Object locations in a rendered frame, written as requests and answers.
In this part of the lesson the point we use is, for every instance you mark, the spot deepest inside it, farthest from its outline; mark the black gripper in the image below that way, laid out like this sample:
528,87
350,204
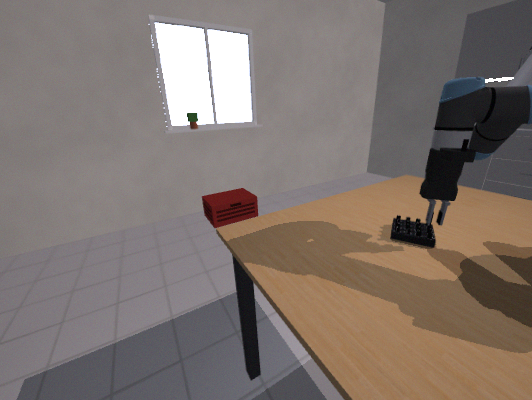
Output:
449,162

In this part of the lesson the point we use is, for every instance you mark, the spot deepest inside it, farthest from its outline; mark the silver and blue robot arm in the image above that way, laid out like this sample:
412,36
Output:
466,101

